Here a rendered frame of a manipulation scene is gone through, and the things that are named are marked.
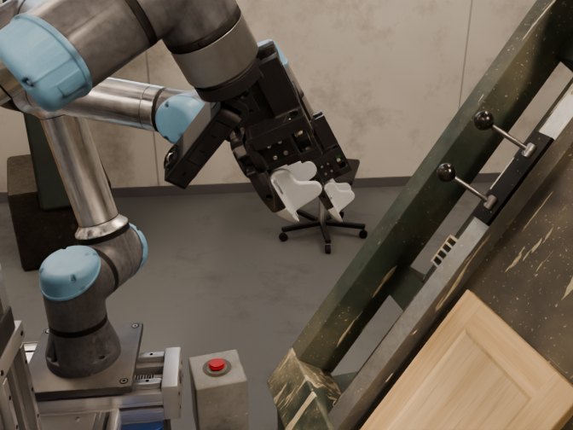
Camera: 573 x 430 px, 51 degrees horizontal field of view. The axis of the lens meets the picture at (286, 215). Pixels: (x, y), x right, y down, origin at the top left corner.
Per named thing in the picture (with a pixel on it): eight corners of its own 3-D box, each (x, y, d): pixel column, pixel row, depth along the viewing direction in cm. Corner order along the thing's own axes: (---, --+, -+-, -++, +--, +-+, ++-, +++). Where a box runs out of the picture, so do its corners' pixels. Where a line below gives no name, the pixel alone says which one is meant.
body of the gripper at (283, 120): (325, 161, 61) (278, 64, 53) (249, 194, 63) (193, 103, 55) (313, 121, 67) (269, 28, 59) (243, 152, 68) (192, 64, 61)
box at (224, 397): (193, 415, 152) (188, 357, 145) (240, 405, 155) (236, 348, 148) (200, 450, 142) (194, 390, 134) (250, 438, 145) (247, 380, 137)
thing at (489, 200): (488, 212, 119) (431, 174, 119) (500, 196, 118) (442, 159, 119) (491, 215, 115) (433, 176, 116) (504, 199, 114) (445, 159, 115)
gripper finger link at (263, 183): (287, 217, 64) (253, 157, 59) (274, 222, 65) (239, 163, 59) (282, 189, 68) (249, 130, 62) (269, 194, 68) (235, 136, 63)
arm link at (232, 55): (166, 65, 52) (168, 26, 58) (192, 106, 55) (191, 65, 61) (244, 28, 51) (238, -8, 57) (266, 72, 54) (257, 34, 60)
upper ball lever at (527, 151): (526, 162, 116) (468, 124, 117) (538, 145, 116) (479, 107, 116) (530, 163, 113) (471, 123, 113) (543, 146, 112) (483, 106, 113)
